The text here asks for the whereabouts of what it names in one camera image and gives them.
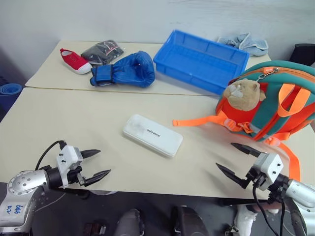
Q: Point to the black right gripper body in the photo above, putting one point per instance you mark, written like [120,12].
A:
[254,178]

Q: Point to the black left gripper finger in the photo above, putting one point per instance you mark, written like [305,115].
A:
[97,176]
[91,153]

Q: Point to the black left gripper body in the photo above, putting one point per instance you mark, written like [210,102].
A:
[73,175]

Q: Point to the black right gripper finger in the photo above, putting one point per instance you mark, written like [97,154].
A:
[247,150]
[232,173]

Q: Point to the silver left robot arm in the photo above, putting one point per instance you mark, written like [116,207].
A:
[23,183]

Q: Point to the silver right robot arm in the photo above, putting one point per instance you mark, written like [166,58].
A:
[301,194]

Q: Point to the green and orange backpack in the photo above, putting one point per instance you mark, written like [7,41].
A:
[278,108]

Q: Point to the white rectangular case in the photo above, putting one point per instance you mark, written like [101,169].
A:
[152,135]

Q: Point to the white sneaker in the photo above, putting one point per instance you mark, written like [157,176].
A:
[244,220]

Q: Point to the dark red small object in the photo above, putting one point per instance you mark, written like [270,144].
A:
[94,229]

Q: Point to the brown plush toy pendant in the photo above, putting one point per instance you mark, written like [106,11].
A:
[246,94]

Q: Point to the dark grey rounded shape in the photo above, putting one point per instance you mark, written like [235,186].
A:
[129,222]

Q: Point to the black rounded shape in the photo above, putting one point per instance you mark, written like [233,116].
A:
[189,221]

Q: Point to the blue boxing glove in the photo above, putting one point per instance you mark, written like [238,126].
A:
[130,70]

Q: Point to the red and white shoe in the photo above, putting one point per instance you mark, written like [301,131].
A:
[75,61]

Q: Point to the blue rolled foam mat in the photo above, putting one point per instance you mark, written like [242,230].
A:
[8,96]

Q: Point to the black item in clear bag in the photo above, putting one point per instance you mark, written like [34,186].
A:
[103,52]

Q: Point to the blue plastic tray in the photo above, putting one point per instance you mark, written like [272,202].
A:
[200,60]

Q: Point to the light blue towel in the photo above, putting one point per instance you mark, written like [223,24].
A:
[246,44]

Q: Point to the black box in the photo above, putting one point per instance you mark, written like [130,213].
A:
[302,54]

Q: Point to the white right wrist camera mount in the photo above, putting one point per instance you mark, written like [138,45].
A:
[270,164]

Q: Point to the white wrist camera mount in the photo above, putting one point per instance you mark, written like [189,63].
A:
[67,155]
[270,164]

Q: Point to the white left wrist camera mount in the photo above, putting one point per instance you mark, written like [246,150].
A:
[67,155]

